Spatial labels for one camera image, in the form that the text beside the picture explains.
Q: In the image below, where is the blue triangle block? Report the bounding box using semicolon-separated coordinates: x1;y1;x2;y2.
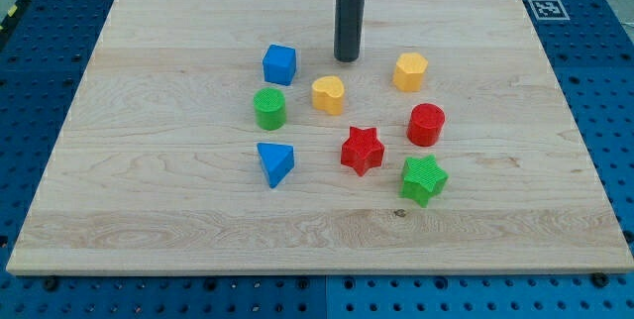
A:
257;143;295;188

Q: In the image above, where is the blue cube block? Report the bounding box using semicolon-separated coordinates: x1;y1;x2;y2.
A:
263;45;297;86

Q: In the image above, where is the wooden board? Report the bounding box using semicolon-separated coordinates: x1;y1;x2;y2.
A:
7;0;633;276

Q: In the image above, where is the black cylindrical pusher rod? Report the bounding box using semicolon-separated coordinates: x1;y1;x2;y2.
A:
334;0;365;62

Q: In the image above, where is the green cylinder block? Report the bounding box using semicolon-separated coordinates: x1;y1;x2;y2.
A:
253;87;286;131

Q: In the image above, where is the green star block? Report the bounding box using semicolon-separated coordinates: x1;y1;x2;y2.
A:
400;155;449;208

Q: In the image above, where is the red star block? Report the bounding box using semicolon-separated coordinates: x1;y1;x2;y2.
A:
340;126;384;176

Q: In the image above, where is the yellow hexagon block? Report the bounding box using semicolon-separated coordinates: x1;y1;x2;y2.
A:
392;53;428;92

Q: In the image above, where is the white fiducial marker tag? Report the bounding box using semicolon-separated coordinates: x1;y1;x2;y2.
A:
528;0;570;21

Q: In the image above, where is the yellow heart block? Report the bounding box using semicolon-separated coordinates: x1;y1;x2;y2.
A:
311;75;345;115

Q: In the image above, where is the red cylinder block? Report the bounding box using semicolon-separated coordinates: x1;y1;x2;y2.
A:
406;103;446;147

